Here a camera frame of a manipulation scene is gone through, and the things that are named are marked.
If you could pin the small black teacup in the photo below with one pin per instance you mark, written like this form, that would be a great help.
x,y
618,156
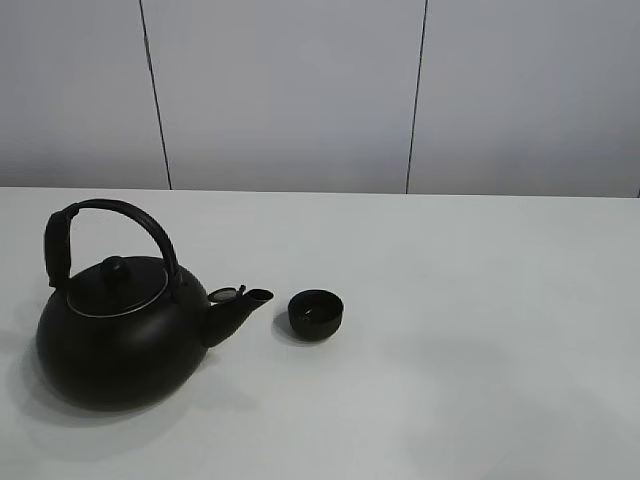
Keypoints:
x,y
315,315

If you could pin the black round teapot kettle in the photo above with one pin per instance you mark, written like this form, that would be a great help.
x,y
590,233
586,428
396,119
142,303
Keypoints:
x,y
129,331

